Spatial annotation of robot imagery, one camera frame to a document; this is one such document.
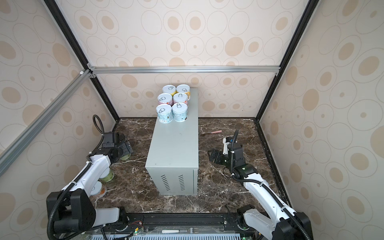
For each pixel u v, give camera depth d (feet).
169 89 2.60
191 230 2.34
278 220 1.34
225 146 2.40
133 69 3.02
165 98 2.43
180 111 2.26
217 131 3.66
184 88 2.60
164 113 2.21
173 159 1.94
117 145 2.20
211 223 2.48
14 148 1.72
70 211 1.33
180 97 2.46
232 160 1.98
